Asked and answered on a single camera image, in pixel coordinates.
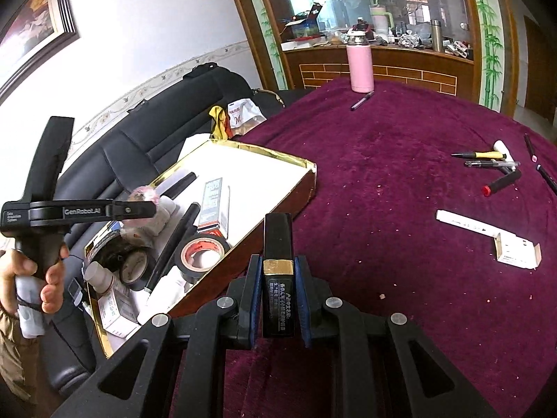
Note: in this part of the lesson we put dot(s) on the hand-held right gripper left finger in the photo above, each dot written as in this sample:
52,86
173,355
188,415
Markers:
256,300

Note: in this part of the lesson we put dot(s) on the dark ballpoint pen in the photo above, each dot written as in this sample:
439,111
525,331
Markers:
362,101

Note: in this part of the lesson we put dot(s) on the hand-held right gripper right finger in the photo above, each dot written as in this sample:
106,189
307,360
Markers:
301,300

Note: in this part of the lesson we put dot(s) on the small white cup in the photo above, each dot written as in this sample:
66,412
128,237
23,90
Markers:
169,213

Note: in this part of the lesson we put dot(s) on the yellow cloth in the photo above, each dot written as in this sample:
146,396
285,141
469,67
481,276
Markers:
219,122

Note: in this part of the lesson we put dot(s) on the small white open carton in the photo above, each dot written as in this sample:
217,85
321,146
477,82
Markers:
518,250

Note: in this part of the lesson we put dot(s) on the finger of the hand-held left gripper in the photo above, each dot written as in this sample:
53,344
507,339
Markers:
135,209

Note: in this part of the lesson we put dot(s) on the wooden cabinet with glass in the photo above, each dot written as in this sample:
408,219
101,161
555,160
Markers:
404,63

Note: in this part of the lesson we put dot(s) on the pink thermos bottle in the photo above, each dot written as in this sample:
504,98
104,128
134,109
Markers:
360,65

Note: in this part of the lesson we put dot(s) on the black and yellow pen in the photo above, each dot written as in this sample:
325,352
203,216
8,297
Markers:
478,155

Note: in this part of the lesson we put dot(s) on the long black pencil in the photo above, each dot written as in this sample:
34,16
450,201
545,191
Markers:
547,177

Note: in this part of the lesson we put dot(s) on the steel thermos flask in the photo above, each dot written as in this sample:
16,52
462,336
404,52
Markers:
436,35

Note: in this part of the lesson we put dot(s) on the small white tube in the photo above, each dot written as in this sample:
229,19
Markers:
500,146

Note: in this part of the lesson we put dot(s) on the red-brown box with white inside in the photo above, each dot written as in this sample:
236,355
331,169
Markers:
261,170

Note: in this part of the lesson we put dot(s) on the black marker with red cap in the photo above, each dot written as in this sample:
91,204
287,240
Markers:
504,180

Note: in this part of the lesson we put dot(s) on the wooden door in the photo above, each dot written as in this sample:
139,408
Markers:
541,74

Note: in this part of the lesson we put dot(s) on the white spray bottle black nozzle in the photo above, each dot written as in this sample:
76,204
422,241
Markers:
167,289

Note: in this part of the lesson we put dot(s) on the short black pencil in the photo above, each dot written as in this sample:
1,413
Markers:
529,148

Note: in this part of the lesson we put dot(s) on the clear barrel pen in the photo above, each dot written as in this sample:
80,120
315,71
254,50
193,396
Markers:
491,164

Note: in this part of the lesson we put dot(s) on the black leather sofa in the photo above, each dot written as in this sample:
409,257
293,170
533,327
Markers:
174,113

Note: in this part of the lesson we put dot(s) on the black box with gold band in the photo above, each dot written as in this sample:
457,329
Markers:
278,244

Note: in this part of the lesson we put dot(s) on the person's left hand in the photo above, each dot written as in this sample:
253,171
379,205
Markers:
54,283

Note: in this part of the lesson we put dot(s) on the framed wall picture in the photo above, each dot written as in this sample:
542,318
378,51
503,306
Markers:
39,21

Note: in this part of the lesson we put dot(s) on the small glass tank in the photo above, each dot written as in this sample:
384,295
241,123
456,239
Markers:
304,28

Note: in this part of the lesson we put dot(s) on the pink white fluffy ball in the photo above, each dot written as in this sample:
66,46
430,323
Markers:
143,196

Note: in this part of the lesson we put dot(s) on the red and white carton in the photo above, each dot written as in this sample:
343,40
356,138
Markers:
213,204

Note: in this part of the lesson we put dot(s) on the white medicine box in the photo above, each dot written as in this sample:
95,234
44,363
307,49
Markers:
115,313

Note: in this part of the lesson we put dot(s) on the black tape roll red core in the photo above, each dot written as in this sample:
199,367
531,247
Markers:
187,276

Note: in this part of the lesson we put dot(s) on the white bottle with red label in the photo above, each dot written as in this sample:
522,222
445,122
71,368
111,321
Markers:
104,281

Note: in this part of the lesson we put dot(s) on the white tumbler with straw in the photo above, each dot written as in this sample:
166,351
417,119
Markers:
379,17

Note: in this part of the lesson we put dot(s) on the white printed bag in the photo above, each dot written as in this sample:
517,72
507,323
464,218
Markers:
243,117

